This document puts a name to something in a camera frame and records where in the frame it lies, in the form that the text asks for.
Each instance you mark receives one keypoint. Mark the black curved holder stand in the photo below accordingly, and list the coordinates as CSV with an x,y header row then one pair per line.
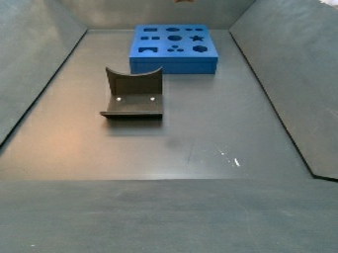
x,y
136,94

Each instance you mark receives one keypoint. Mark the blue shape sorter box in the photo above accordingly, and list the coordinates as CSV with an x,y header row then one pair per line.
x,y
180,48

